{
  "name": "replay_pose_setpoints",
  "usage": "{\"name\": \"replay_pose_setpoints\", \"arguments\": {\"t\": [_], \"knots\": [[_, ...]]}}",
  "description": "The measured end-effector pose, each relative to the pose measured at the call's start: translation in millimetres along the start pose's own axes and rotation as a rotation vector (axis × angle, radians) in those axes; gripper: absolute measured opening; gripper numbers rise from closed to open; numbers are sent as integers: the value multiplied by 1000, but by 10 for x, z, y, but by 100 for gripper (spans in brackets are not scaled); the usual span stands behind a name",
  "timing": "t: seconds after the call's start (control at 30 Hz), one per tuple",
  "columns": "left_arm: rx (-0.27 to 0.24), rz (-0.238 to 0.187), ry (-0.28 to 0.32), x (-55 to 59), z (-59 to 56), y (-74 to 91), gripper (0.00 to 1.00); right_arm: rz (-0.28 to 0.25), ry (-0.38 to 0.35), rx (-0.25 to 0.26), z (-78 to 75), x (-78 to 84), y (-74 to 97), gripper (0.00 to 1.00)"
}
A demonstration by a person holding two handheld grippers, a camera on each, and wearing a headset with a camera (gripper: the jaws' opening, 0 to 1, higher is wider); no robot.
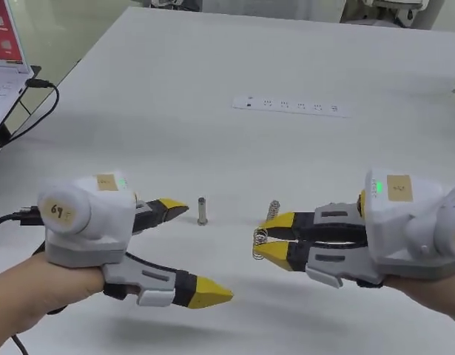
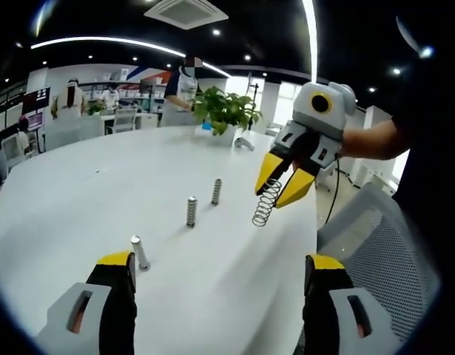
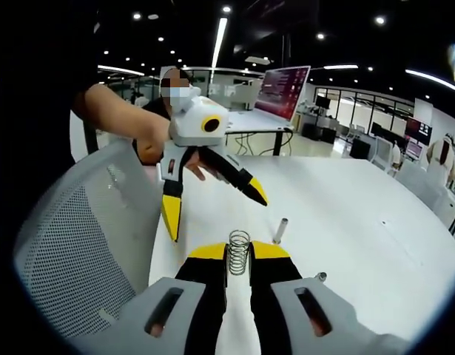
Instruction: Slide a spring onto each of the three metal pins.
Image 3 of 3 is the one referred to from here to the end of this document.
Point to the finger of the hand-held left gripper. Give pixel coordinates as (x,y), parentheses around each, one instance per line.
(171,201)
(236,176)

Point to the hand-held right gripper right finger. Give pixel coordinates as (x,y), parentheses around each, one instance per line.
(275,296)

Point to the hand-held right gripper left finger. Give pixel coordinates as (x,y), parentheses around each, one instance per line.
(197,296)

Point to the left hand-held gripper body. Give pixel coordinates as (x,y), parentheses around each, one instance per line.
(192,124)

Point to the metal pin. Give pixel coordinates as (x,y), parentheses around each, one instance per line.
(320,276)
(281,231)

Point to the metal coil spring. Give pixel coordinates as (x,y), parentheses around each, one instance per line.
(239,253)

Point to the person's left forearm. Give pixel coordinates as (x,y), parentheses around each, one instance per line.
(120,112)

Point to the white office desk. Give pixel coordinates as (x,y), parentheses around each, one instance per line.
(256,124)

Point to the large white-framed monitor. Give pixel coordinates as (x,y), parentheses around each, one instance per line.
(282,92)

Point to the grey mesh office chair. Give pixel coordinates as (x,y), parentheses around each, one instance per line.
(83,240)

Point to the person's body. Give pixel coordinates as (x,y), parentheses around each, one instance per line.
(53,92)

